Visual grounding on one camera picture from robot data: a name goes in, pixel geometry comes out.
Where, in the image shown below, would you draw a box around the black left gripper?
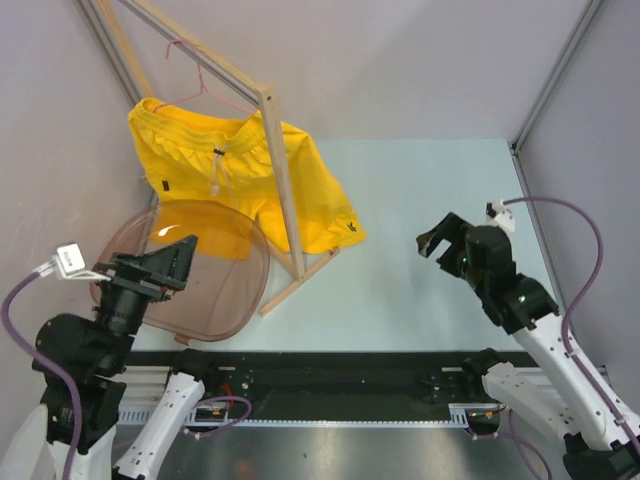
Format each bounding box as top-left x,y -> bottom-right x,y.
93,232 -> 199,368

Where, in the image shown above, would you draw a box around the pink translucent plastic basin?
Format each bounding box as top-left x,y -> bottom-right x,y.
98,200 -> 270,344

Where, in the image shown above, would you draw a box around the wooden clothes rack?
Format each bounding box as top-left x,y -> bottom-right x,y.
88,1 -> 340,316

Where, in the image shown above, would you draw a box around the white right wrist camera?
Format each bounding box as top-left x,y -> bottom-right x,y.
485,200 -> 516,234

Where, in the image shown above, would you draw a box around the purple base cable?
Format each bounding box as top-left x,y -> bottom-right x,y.
182,397 -> 253,442
469,409 -> 554,480

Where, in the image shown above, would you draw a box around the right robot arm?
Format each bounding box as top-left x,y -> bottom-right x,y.
416,212 -> 639,479

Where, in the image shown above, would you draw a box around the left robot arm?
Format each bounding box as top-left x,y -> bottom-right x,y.
1,235 -> 221,479

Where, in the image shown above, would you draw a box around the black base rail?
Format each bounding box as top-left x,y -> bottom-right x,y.
102,350 -> 534,431

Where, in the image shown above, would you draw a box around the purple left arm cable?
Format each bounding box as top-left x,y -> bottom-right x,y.
1,272 -> 84,480

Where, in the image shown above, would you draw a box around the pink wire hanger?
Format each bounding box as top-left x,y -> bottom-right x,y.
153,39 -> 257,114

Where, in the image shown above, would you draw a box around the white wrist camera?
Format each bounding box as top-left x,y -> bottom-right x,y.
485,200 -> 516,234
33,243 -> 112,281

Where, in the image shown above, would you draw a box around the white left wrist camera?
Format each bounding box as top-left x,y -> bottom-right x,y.
33,243 -> 112,281

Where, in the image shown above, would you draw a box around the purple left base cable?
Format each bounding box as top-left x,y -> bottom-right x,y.
182,397 -> 253,442

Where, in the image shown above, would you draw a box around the yellow shorts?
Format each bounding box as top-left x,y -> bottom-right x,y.
128,98 -> 366,254

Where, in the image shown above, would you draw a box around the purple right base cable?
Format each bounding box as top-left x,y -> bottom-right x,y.
469,409 -> 554,480

